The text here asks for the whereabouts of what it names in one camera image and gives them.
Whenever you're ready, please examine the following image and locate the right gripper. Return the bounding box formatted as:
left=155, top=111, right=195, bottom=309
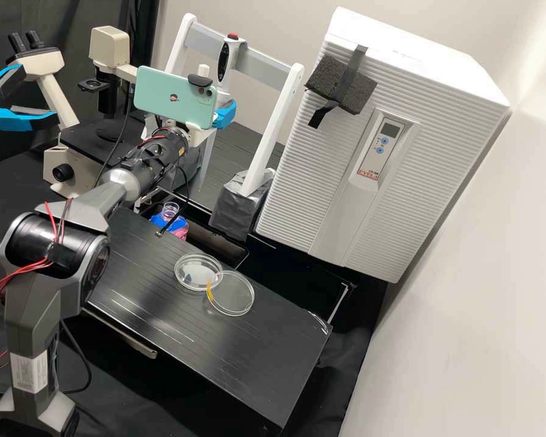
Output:
left=183, top=98, right=237, bottom=144

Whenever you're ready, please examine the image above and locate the cream microscope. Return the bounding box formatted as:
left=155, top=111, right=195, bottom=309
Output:
left=5, top=25, right=197, bottom=200

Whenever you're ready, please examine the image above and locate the white pipette stand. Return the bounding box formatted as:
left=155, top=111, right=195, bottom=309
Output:
left=164, top=12, right=306, bottom=197

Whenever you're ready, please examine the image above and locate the grey taped block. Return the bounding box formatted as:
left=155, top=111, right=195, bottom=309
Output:
left=208, top=169, right=275, bottom=241

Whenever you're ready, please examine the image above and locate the incubator door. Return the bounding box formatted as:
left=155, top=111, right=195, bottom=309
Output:
left=254, top=32, right=513, bottom=286

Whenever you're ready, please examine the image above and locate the blue bottle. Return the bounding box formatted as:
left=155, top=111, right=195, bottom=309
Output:
left=149, top=202, right=190, bottom=243

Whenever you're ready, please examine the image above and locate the black tray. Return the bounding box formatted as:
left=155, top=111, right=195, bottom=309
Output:
left=181, top=220, right=252, bottom=270

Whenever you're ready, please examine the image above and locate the petri dish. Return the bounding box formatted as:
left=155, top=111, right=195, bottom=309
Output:
left=173, top=252, right=224, bottom=293

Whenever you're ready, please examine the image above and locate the petri dish lid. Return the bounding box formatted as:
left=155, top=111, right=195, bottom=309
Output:
left=204, top=269, right=256, bottom=317

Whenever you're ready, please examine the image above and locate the white incubator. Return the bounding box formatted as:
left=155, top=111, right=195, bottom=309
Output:
left=320, top=5, right=513, bottom=112

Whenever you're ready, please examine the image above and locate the right wrist camera phone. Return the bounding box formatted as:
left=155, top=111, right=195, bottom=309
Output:
left=133, top=63, right=221, bottom=131

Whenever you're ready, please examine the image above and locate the black cable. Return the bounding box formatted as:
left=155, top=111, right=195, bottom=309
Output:
left=156, top=166, right=192, bottom=239
left=97, top=84, right=136, bottom=184
left=59, top=317, right=93, bottom=395

